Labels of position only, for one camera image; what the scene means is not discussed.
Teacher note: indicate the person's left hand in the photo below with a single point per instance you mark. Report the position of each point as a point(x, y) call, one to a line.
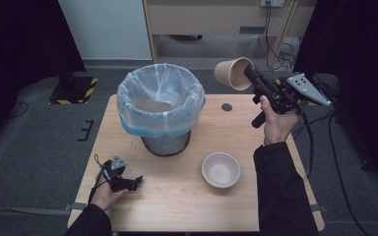
point(104, 197)

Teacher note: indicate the light wooden desk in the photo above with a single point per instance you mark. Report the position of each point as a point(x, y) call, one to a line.
point(210, 19)

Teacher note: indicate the black mesh trash bin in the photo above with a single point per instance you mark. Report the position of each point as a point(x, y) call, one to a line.
point(165, 146)

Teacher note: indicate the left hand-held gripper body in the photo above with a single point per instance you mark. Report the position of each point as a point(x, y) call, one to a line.
point(117, 176)

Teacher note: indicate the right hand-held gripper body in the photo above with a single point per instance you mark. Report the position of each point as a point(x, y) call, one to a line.
point(283, 96)

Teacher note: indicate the white wall power outlet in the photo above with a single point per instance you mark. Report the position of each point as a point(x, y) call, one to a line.
point(272, 2)

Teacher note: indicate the person's right hand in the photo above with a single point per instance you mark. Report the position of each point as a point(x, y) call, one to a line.
point(280, 126)

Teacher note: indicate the black curtain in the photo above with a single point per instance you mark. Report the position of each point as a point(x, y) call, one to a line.
point(357, 49)
point(19, 49)

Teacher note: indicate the brown paper cup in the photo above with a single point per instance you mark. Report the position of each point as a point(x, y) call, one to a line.
point(224, 72)

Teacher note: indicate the dark round table grommet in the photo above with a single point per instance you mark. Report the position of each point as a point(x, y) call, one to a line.
point(226, 107)

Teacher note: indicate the white bowl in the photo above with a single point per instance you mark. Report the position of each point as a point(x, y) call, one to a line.
point(220, 170)

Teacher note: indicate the translucent plastic bin liner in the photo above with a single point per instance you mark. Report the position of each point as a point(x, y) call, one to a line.
point(160, 98)

